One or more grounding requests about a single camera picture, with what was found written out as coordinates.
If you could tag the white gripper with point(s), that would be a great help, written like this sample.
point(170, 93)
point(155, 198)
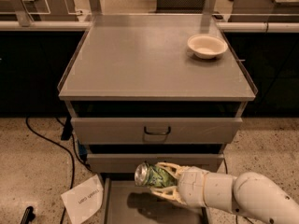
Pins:
point(191, 187)

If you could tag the crushed green can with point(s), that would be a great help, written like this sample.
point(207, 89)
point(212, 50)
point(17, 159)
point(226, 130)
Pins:
point(149, 175)

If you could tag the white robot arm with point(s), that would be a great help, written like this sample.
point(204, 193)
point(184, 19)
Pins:
point(248, 195)

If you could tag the grey bottom drawer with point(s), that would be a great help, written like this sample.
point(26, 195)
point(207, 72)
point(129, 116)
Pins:
point(126, 203)

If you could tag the grey drawer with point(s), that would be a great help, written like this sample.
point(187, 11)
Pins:
point(126, 203)
point(125, 158)
point(155, 122)

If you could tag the grey middle drawer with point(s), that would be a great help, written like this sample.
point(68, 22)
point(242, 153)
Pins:
point(125, 158)

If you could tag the grey drawer cabinet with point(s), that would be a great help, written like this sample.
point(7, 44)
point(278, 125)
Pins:
point(151, 64)

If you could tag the grey top drawer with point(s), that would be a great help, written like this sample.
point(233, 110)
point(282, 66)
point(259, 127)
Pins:
point(155, 122)

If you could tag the white paper label sign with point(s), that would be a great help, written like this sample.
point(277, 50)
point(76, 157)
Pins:
point(84, 200)

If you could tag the white paper bowl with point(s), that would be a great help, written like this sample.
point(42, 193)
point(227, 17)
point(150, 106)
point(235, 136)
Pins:
point(207, 46)

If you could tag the black object on floor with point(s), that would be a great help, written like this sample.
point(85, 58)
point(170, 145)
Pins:
point(28, 215)

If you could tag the grey background table right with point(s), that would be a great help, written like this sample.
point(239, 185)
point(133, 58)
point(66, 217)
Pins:
point(265, 11)

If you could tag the grey background table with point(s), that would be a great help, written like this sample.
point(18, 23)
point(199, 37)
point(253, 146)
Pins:
point(38, 10)
point(265, 11)

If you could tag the grey background table left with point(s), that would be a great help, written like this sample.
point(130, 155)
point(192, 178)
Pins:
point(38, 10)

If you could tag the white horizontal rail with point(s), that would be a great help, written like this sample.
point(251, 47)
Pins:
point(226, 27)

